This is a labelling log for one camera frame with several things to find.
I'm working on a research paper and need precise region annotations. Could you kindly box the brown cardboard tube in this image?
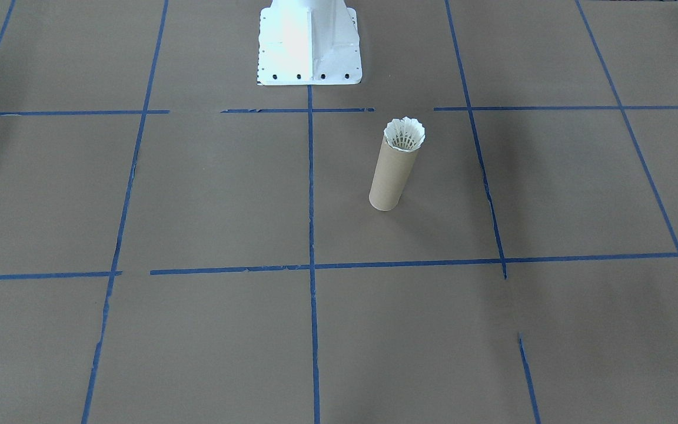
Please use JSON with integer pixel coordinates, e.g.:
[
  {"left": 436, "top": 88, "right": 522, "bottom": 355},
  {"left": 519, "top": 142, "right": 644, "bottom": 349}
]
[{"left": 368, "top": 132, "right": 422, "bottom": 211}]

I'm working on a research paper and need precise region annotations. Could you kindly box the white arm base mount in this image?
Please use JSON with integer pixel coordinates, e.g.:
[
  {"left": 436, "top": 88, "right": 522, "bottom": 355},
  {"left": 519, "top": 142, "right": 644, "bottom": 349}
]
[{"left": 257, "top": 0, "right": 363, "bottom": 87}]

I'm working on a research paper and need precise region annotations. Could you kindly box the white feather shuttlecock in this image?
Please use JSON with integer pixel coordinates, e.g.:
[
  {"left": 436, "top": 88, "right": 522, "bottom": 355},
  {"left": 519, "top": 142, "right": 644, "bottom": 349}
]
[{"left": 384, "top": 117, "right": 426, "bottom": 153}]

